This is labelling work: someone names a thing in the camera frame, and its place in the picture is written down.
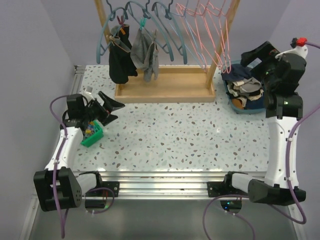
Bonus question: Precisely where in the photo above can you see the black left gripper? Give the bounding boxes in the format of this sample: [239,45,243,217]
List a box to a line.
[81,91,124,127]

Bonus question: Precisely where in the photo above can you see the navy underwear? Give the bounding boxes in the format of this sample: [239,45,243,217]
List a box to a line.
[221,63,252,82]

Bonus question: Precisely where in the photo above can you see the teal clothes peg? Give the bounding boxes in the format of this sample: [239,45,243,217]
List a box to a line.
[139,17,147,30]

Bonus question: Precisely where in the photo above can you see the blue wire hanger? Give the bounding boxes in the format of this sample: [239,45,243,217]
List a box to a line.
[176,0,207,70]

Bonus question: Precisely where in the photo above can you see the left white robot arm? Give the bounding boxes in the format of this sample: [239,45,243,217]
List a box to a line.
[33,91,125,212]

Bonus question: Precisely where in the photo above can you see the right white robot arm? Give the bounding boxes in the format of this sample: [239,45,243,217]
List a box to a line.
[222,38,308,206]

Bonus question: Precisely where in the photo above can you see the pile of underwear in basin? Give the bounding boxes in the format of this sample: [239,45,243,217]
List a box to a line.
[223,77,265,111]

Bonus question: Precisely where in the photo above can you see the black hanging underwear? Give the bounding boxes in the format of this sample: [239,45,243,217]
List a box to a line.
[108,24,138,85]

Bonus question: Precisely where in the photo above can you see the grey striped hanging underwear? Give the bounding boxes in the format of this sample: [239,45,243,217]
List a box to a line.
[130,28,159,83]

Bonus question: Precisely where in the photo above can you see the teal plastic hanger left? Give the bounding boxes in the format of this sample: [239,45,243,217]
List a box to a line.
[94,0,131,65]

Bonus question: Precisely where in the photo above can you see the green peg basket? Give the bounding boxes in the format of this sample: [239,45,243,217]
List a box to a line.
[81,120,104,148]

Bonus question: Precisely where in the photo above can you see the teal plastic laundry basin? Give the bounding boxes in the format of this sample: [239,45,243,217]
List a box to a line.
[221,60,265,115]

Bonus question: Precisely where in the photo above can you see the wooden rack base tray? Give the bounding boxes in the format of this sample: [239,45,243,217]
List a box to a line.
[114,65,216,104]

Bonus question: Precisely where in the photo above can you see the teal hangers middle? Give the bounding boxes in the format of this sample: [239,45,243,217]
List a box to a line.
[124,0,174,61]

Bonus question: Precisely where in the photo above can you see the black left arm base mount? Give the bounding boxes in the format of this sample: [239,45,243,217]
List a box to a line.
[76,171,120,198]

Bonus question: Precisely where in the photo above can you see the aluminium extrusion rail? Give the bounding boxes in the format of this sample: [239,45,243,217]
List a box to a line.
[32,65,297,201]

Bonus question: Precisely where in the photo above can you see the wooden rack right post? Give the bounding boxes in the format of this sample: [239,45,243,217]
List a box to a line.
[205,0,240,89]

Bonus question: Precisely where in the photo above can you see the wooden rack post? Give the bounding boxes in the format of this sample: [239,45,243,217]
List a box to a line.
[205,0,240,89]
[94,0,111,47]

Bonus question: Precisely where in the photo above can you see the pink wire hangers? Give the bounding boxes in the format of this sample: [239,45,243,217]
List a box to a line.
[175,0,231,72]

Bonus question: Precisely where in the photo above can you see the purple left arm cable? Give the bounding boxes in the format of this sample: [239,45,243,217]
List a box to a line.
[49,94,116,240]

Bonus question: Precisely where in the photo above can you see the wooden rack left post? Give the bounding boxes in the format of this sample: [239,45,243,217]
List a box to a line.
[94,0,111,47]

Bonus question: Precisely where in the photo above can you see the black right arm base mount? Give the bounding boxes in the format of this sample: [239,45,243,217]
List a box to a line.
[206,181,248,198]

